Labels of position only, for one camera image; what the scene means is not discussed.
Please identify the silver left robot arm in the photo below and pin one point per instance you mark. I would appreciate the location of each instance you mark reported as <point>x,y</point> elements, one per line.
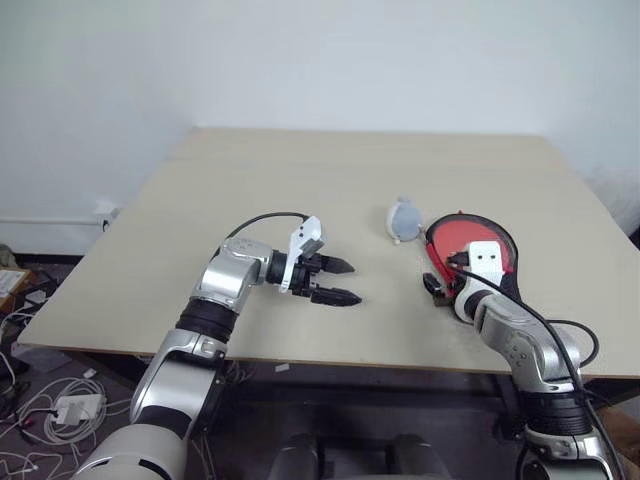
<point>220,272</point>

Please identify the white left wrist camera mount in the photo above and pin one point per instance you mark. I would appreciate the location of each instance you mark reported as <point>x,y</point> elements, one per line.
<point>308,233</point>

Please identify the red table tennis paddle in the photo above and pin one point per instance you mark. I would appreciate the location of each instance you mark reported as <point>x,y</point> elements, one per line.
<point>457,237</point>

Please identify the brown cardboard box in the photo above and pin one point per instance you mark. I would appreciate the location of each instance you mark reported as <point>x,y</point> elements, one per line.
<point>11,285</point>

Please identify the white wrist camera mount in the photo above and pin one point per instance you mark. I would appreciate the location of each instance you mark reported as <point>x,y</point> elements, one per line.
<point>486,262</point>
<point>308,233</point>

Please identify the black table frame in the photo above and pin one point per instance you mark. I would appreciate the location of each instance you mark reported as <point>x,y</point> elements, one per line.
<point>380,382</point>

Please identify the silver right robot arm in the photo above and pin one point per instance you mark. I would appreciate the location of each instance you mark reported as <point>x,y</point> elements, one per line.
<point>527,350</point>

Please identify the white label tag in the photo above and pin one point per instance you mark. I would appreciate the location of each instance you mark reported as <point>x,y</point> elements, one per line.
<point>281,368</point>

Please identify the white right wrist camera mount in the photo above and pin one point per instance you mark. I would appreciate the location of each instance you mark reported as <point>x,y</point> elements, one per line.
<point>486,262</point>

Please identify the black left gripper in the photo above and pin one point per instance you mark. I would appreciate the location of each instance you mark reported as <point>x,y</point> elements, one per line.
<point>303,278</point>

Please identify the white power adapter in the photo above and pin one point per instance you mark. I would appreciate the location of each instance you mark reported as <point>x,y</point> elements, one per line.
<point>77,407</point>

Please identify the white wall socket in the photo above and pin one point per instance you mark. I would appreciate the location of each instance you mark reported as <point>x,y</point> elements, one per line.
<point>106,215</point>

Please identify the grey white soft pouch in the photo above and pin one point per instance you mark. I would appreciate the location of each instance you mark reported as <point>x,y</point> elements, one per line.
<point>406,220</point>

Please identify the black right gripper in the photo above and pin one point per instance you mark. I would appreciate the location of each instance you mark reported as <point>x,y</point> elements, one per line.
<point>442,298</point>

